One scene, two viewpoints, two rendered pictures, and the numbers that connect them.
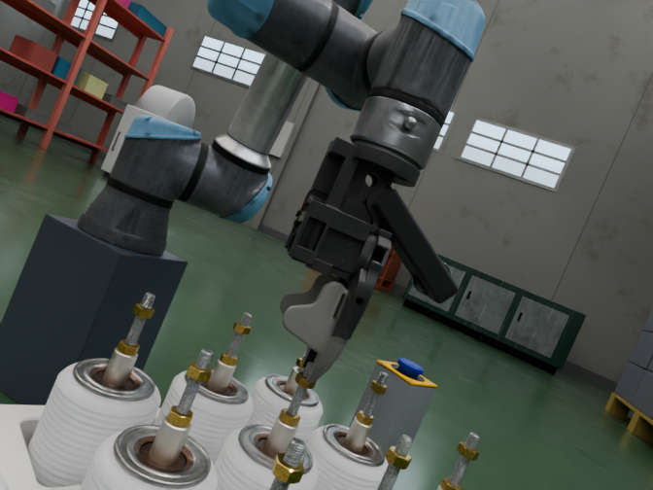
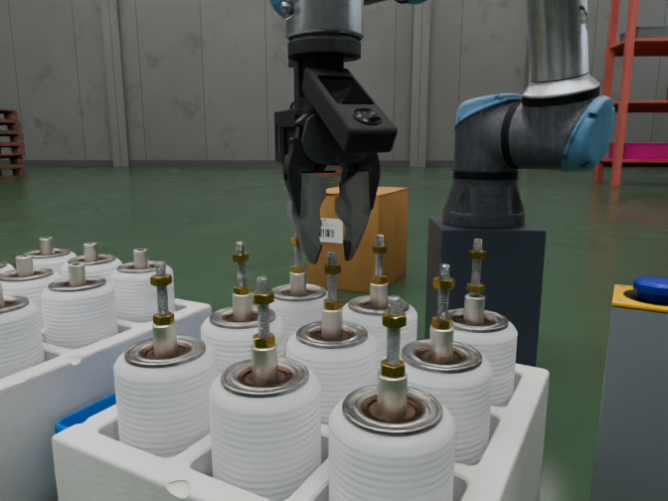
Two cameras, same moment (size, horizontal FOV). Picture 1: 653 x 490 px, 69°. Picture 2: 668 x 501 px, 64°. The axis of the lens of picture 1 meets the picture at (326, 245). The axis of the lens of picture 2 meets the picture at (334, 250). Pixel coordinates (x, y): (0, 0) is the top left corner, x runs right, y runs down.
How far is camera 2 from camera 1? 62 cm
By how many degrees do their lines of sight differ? 74
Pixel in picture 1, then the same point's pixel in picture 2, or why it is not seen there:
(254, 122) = (536, 53)
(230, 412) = (357, 319)
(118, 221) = (453, 204)
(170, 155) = (477, 128)
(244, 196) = (560, 137)
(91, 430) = not seen: hidden behind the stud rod
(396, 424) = (609, 371)
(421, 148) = (301, 19)
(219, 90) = not seen: outside the picture
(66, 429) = not seen: hidden behind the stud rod
